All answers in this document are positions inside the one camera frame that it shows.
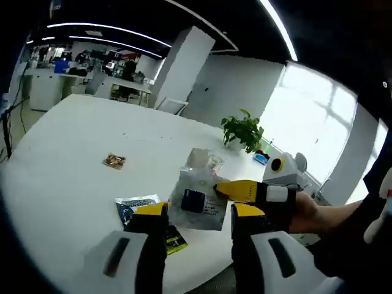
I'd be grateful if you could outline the curved ceiling light strip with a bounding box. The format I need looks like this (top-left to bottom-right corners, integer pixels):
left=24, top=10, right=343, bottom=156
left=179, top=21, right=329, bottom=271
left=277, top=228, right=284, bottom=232
left=69, top=36, right=163, bottom=58
left=47, top=23, right=173, bottom=48

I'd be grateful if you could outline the gold foil sachet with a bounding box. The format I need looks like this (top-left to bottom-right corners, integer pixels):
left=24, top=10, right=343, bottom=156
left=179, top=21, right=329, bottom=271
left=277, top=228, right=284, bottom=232
left=102, top=153, right=126, bottom=170

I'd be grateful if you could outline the white chair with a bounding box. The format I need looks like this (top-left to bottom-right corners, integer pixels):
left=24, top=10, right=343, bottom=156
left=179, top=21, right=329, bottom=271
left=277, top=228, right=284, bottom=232
left=156, top=97, right=189, bottom=116

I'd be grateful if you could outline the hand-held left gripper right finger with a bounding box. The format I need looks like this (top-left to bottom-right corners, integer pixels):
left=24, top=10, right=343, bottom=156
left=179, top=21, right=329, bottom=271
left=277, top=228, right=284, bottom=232
left=231, top=203, right=334, bottom=294

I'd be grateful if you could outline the white office desk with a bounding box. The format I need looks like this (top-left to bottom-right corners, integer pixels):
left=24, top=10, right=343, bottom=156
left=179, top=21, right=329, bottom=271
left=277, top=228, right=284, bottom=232
left=105, top=78, right=153, bottom=105

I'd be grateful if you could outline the white counter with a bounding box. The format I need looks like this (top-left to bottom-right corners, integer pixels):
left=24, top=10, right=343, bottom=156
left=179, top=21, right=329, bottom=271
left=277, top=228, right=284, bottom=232
left=24, top=67, right=89, bottom=111

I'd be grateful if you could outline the potted green plant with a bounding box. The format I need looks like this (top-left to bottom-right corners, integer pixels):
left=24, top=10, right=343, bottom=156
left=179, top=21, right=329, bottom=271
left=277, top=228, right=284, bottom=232
left=220, top=108, right=265, bottom=154

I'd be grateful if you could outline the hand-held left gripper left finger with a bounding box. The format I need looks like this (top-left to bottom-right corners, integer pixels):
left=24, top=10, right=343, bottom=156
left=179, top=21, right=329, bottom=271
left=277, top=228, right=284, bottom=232
left=84, top=202, right=170, bottom=294

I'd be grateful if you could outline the green black foil sachet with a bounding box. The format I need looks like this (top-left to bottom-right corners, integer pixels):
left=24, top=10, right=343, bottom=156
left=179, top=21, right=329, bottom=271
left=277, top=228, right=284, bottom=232
left=115, top=193, right=188, bottom=255

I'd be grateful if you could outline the bright window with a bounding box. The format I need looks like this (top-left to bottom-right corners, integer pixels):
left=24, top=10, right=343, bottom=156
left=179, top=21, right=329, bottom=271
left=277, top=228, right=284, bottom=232
left=260, top=62, right=358, bottom=184

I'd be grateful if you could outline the person's right hand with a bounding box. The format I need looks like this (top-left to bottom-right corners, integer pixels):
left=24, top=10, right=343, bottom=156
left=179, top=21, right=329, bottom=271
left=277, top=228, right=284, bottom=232
left=289, top=192, right=337, bottom=234

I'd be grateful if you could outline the straight ceiling light bar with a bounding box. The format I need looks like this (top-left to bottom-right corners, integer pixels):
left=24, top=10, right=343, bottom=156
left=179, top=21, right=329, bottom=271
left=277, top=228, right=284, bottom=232
left=258, top=0, right=298, bottom=61

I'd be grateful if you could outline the blue screen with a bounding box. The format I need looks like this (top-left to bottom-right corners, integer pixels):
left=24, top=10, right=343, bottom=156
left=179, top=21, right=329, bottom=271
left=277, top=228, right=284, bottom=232
left=54, top=59, right=70, bottom=74

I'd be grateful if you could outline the grey office chair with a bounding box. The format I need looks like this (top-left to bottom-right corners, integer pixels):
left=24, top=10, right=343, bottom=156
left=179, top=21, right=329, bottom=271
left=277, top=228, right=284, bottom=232
left=85, top=72, right=107, bottom=96

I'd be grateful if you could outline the white sachet blue label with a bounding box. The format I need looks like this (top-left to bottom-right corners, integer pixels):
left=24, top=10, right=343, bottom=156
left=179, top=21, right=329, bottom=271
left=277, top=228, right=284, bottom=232
left=167, top=167, right=231, bottom=233

